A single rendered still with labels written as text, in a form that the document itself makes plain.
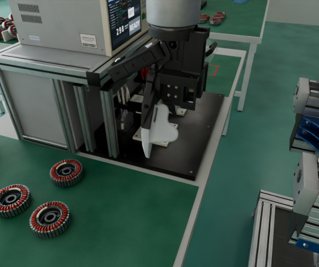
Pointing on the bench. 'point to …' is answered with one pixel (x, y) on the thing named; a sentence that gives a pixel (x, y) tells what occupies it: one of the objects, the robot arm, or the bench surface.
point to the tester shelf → (61, 61)
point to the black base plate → (192, 130)
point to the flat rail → (120, 84)
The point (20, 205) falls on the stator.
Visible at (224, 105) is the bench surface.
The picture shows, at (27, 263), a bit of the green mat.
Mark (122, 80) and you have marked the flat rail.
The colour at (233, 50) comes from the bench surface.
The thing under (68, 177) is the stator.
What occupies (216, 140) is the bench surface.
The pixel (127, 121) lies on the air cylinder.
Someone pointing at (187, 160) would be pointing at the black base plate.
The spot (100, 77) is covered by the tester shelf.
